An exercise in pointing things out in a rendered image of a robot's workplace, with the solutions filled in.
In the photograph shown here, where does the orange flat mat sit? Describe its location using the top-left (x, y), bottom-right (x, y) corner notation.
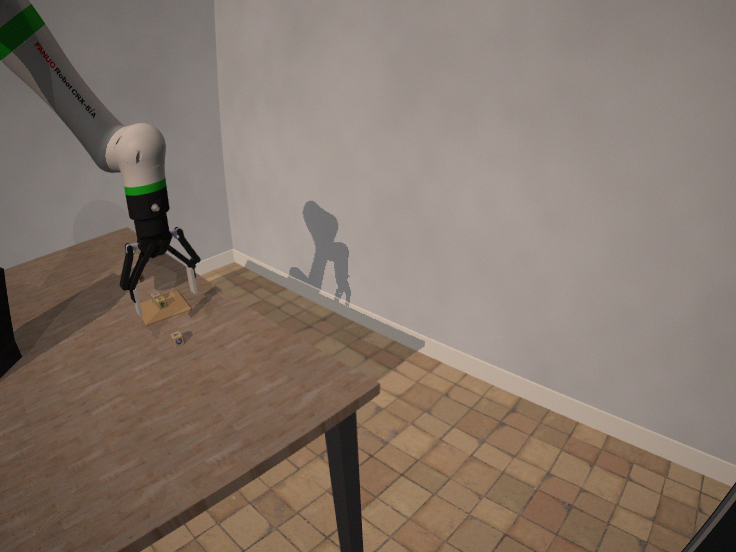
top-left (140, 291), bottom-right (192, 326)

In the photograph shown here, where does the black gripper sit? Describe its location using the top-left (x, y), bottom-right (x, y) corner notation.
top-left (120, 213), bottom-right (201, 317)

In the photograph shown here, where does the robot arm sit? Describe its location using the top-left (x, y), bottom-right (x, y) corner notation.
top-left (0, 0), bottom-right (170, 221)

